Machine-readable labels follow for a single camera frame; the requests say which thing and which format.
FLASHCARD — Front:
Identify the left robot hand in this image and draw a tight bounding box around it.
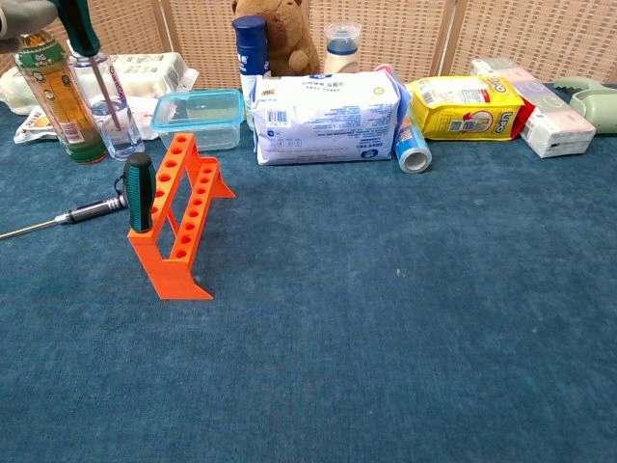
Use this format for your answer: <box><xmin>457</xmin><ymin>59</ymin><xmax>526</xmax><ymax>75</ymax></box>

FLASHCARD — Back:
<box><xmin>0</xmin><ymin>0</ymin><xmax>62</xmax><ymax>54</ymax></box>

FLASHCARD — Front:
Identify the long green-black screwdriver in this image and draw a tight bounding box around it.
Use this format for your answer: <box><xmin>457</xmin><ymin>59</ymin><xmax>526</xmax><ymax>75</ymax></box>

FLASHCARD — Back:
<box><xmin>56</xmin><ymin>0</ymin><xmax>122</xmax><ymax>131</ymax></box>

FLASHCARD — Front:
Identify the short green-black screwdriver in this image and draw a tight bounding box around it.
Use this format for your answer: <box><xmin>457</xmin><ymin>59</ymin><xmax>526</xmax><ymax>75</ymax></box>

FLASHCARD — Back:
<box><xmin>122</xmin><ymin>151</ymin><xmax>158</xmax><ymax>234</ymax></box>

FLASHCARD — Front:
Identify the orange screwdriver rack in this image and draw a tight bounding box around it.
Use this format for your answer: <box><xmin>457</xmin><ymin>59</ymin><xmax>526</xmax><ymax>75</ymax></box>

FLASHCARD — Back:
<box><xmin>127</xmin><ymin>132</ymin><xmax>237</xmax><ymax>301</ymax></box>

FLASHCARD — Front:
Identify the clear water bottle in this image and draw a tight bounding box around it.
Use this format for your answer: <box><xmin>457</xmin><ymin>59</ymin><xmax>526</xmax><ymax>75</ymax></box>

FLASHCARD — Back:
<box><xmin>67</xmin><ymin>41</ymin><xmax>146</xmax><ymax>162</ymax></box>

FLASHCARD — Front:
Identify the green tea bottle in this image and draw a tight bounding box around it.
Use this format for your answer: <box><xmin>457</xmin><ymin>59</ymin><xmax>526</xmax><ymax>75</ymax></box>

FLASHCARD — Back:
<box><xmin>13</xmin><ymin>29</ymin><xmax>110</xmax><ymax>165</ymax></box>

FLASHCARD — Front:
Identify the white toilet paper pack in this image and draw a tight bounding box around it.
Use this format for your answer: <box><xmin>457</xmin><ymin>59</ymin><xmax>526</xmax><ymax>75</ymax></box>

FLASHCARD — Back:
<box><xmin>0</xmin><ymin>51</ymin><xmax>200</xmax><ymax>117</ymax></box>

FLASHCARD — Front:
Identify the pink white plastic bag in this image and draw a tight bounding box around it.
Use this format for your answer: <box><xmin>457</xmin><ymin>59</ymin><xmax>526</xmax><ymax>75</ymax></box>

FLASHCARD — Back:
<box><xmin>13</xmin><ymin>94</ymin><xmax>160</xmax><ymax>146</ymax></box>

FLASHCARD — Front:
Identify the clear container blue lid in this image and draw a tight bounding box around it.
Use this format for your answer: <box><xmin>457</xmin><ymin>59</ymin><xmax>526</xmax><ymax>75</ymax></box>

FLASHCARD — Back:
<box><xmin>150</xmin><ymin>88</ymin><xmax>246</xmax><ymax>152</ymax></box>

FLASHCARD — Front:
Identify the silver metal precision screwdriver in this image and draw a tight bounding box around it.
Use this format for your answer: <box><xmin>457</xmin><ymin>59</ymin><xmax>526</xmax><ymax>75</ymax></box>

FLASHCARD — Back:
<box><xmin>0</xmin><ymin>196</ymin><xmax>130</xmax><ymax>241</ymax></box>

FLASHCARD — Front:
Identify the blue spray can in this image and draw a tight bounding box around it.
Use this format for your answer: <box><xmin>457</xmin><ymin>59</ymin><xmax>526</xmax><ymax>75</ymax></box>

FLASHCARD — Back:
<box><xmin>231</xmin><ymin>14</ymin><xmax>271</xmax><ymax>131</ymax></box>

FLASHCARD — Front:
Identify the brown capybara plush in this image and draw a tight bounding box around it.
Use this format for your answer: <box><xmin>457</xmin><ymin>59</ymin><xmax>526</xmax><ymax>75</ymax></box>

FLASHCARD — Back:
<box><xmin>230</xmin><ymin>0</ymin><xmax>322</xmax><ymax>78</ymax></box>

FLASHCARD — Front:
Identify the white wet wipes pack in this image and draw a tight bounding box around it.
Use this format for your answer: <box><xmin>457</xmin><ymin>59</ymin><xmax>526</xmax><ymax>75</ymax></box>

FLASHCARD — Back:
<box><xmin>250</xmin><ymin>67</ymin><xmax>411</xmax><ymax>167</ymax></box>

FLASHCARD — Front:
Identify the white sauce bottle clear cap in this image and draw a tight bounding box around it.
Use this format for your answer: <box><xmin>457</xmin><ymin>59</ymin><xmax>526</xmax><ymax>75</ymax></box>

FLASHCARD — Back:
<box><xmin>321</xmin><ymin>21</ymin><xmax>362</xmax><ymax>75</ymax></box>

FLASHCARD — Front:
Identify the wicker folding screen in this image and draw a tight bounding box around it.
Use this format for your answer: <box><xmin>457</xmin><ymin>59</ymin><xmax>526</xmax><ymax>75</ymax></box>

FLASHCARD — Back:
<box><xmin>0</xmin><ymin>0</ymin><xmax>617</xmax><ymax>91</ymax></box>

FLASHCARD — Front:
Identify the plastic wrap roll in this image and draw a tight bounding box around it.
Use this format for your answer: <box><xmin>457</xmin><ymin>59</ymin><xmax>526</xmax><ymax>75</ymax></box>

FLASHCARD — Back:
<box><xmin>373</xmin><ymin>63</ymin><xmax>434</xmax><ymax>175</ymax></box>

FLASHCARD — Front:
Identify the yellow Lipo snack bag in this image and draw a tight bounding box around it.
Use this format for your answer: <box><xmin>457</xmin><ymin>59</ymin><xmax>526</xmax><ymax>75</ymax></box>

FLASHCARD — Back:
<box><xmin>408</xmin><ymin>74</ymin><xmax>536</xmax><ymax>143</ymax></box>

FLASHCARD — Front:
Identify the blue felt table cover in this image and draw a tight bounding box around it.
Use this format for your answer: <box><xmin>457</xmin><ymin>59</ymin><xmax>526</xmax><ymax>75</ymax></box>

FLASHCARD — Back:
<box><xmin>0</xmin><ymin>81</ymin><xmax>617</xmax><ymax>463</ymax></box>

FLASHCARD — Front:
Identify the pastel tissue box pack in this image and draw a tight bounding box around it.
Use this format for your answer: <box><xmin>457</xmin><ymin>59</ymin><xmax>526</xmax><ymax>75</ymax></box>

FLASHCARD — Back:
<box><xmin>469</xmin><ymin>57</ymin><xmax>598</xmax><ymax>159</ymax></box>

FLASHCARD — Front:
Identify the light green lint roller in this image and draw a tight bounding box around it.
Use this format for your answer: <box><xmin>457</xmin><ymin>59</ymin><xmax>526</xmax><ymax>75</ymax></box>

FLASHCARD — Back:
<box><xmin>552</xmin><ymin>75</ymin><xmax>617</xmax><ymax>135</ymax></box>

